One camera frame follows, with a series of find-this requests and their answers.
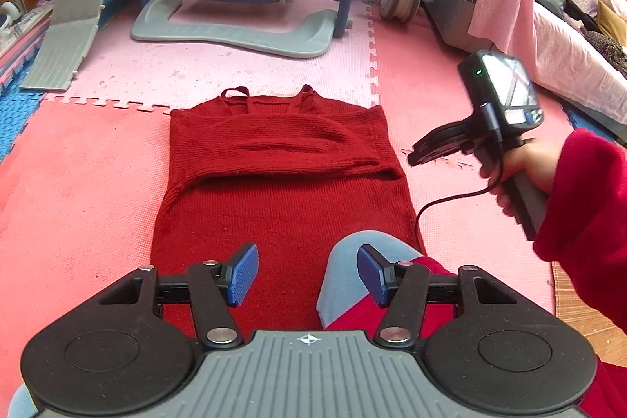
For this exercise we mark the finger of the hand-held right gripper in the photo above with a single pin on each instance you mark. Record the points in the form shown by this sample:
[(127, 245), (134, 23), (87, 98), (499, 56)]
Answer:
[(426, 153)]

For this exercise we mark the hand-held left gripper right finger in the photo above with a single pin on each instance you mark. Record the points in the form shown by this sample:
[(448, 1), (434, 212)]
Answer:
[(371, 276)]

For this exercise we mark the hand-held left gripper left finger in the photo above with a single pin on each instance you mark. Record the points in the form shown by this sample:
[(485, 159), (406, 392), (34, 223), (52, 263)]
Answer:
[(243, 273)]

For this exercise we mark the red knit sweater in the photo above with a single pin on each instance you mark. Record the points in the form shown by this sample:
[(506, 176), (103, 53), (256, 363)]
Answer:
[(284, 202)]

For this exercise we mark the person's right forearm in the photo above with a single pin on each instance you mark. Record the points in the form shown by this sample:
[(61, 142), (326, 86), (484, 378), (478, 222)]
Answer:
[(588, 212)]

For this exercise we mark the person's right hand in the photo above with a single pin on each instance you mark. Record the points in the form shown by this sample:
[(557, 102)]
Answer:
[(536, 163)]

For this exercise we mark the person's light blue trouser leg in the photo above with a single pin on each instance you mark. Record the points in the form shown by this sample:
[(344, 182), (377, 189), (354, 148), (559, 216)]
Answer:
[(352, 261)]

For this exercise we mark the person's red fleece robe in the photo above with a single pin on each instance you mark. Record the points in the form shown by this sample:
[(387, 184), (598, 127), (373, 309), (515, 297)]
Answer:
[(352, 317)]

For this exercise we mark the pink covered sofa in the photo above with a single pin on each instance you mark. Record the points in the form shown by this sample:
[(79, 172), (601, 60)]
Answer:
[(509, 6)]

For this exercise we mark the dark spotted cushion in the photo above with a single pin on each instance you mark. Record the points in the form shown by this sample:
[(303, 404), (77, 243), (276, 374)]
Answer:
[(607, 53)]

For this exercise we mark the yellow cushion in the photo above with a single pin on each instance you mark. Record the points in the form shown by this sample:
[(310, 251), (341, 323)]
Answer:
[(612, 21)]

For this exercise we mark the pink foam floor mat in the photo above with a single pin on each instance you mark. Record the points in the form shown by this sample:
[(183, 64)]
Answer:
[(196, 70)]

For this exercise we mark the bamboo mat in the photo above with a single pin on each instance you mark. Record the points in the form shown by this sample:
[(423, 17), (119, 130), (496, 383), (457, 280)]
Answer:
[(583, 315)]

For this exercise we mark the blue foam floor mat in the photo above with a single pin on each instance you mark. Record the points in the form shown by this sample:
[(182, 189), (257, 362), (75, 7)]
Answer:
[(19, 119)]

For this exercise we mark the grey blue toddler slide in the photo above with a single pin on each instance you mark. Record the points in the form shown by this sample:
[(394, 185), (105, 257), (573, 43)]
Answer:
[(73, 21)]

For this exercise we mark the white toy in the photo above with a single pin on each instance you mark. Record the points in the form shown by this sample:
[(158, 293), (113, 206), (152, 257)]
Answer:
[(9, 14)]

